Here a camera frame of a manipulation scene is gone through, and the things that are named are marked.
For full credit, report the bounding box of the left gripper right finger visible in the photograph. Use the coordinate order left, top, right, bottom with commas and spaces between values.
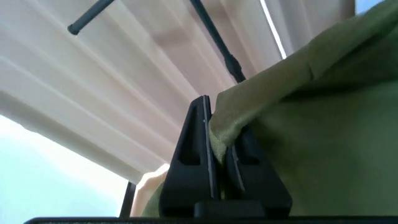
223, 126, 293, 218

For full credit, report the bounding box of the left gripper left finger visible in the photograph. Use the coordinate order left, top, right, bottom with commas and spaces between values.
158, 95, 223, 218

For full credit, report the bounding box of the green garment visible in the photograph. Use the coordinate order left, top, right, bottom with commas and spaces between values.
141, 0, 398, 217

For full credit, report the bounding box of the black clothes rack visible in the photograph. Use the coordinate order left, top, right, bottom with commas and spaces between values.
67, 0, 246, 218

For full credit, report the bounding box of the beige curtain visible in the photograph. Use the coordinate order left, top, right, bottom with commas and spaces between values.
0, 0, 357, 218

